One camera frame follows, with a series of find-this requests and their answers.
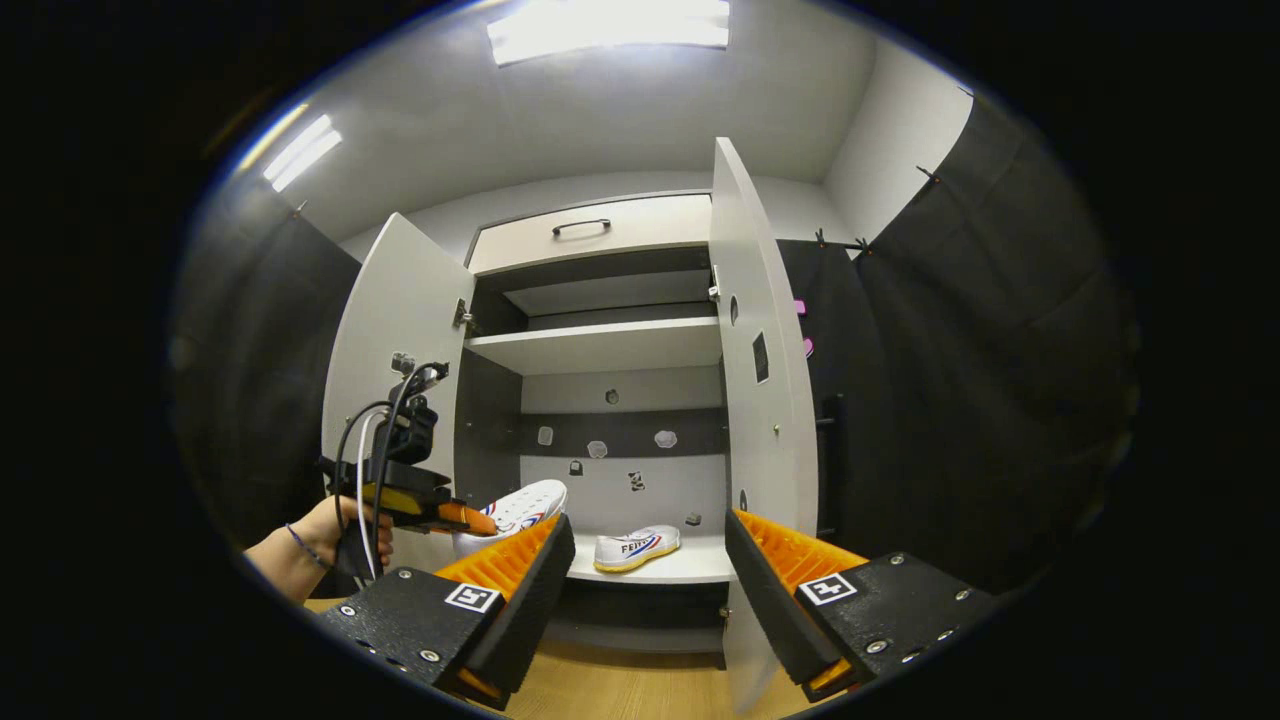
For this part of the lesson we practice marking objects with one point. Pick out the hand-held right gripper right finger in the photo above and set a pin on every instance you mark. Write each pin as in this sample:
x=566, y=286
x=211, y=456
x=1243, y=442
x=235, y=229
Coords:
x=770, y=610

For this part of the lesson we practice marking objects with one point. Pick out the purple wristband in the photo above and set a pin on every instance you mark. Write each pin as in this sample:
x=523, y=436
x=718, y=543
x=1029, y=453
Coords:
x=300, y=545

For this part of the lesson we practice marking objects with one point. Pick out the metal door hinge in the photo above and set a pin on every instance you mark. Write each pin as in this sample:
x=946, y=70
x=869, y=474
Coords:
x=462, y=317
x=714, y=288

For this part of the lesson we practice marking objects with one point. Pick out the white canvas shoe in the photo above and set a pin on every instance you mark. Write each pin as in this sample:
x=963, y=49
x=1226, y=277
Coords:
x=520, y=505
x=635, y=550

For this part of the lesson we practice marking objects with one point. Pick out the white cabinet shelf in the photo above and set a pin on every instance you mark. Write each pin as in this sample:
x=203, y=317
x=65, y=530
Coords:
x=600, y=348

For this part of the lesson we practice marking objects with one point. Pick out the white cabinet door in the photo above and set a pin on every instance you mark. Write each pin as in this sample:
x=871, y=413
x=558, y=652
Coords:
x=400, y=300
x=765, y=430

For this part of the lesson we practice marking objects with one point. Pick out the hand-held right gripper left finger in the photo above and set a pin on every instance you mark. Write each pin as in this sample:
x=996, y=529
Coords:
x=530, y=610

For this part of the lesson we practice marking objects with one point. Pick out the white cabinet drawer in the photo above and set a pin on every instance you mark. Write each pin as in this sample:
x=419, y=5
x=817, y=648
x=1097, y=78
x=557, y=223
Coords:
x=640, y=235

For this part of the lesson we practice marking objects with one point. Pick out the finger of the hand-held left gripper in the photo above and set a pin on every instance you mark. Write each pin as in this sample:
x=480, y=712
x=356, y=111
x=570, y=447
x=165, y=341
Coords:
x=468, y=518

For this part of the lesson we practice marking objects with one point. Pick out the large ceiling light panel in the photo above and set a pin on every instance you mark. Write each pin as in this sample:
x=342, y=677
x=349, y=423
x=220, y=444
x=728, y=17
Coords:
x=610, y=25

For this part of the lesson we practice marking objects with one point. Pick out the small ceiling light panel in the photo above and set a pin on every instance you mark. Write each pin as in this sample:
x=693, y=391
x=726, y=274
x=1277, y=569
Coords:
x=302, y=152

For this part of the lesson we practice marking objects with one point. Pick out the white and grey shoe cabinet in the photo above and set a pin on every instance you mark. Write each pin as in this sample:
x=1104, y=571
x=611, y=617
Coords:
x=620, y=410

